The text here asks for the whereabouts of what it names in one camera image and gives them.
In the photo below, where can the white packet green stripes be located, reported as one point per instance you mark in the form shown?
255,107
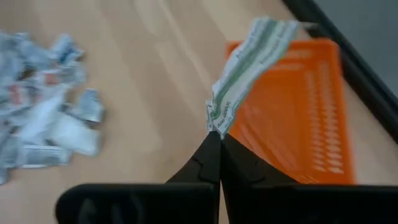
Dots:
248,68

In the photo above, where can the white packet blue label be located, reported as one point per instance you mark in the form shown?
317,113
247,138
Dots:
66,51

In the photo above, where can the white packet black text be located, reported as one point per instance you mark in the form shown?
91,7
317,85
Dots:
21,53

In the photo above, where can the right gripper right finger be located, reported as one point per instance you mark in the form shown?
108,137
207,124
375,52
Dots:
280,205

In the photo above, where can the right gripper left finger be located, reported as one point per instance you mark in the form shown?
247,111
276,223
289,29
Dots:
186,202

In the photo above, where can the orange plastic basket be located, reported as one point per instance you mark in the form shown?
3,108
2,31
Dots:
295,124

